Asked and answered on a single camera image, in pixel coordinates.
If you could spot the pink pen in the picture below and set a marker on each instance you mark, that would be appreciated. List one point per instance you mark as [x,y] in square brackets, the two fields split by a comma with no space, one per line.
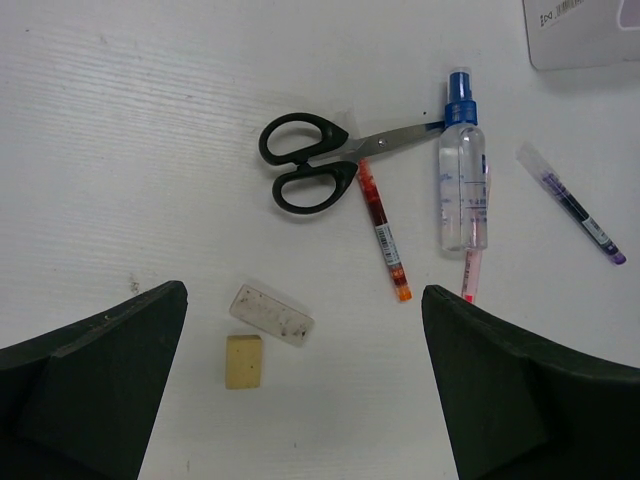
[471,275]

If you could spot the clear black gel pen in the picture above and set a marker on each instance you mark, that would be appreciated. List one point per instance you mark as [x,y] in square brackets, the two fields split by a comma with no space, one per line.
[542,172]

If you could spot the grey white eraser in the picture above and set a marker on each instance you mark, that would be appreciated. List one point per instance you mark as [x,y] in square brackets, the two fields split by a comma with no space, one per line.
[271,316]

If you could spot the black handled scissors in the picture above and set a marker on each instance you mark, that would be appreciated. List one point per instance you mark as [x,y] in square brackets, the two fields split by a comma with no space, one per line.
[336,155]

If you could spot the clear blue spray bottle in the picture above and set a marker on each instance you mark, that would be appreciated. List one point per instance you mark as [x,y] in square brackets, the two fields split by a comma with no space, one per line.
[463,170]

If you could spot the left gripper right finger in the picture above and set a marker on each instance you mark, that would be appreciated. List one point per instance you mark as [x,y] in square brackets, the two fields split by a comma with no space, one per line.
[519,406]

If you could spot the white left compartment organizer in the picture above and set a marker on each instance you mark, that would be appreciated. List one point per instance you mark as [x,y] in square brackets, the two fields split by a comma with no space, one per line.
[573,34]

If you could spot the red gel pen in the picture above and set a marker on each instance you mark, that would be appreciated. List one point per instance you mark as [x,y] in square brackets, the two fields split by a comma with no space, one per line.
[383,231]

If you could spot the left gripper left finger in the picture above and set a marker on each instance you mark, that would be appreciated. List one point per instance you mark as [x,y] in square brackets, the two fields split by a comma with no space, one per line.
[80,402]

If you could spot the tan eraser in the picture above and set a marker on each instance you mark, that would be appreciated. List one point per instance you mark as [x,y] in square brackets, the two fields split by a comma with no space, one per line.
[243,365]

